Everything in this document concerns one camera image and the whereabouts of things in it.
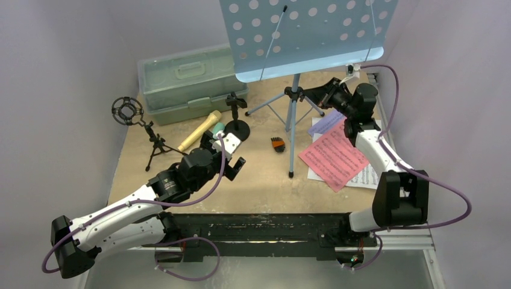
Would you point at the lavender sheet music page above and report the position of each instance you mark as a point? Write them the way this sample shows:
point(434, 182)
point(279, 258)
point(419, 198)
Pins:
point(332, 118)

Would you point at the orange black hex key set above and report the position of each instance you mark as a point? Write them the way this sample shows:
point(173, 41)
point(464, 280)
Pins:
point(278, 144)

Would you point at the light blue music stand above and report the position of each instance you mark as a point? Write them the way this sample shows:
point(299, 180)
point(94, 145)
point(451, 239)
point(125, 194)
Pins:
point(270, 39)

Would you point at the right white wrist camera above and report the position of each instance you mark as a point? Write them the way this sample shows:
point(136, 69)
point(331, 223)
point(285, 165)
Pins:
point(352, 74)

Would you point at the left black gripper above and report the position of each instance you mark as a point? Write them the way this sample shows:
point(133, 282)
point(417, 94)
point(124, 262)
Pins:
point(228, 170)

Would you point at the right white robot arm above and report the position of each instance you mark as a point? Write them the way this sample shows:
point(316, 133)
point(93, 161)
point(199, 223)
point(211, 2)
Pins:
point(401, 198)

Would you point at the white sheet music page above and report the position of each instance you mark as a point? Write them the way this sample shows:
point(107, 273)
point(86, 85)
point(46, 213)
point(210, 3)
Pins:
point(315, 120)
point(367, 178)

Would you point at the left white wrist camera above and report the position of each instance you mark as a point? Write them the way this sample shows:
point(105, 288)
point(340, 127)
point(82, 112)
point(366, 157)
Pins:
point(229, 145)

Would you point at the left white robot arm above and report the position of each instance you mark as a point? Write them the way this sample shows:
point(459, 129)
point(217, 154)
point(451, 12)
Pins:
point(139, 218)

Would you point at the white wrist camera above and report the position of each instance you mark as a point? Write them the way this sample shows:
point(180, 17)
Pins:
point(229, 145)
point(352, 74)

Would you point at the grey-green plastic toolbox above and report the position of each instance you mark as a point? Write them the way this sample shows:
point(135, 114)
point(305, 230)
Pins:
point(188, 85)

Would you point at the cream yellow microphone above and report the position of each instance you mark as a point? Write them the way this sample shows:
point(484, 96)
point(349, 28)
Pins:
point(212, 119)

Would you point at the black round-base microphone stand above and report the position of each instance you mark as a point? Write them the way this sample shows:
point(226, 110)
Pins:
point(236, 126)

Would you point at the mint green microphone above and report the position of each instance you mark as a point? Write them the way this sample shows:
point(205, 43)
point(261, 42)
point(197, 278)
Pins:
point(218, 131)

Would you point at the black tripod microphone stand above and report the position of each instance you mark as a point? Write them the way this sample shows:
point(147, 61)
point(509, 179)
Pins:
point(129, 111)

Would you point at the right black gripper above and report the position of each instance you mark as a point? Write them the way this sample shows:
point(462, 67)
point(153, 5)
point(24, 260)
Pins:
point(326, 96)

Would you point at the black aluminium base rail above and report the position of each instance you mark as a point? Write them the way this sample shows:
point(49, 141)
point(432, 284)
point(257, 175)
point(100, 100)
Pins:
point(191, 237)

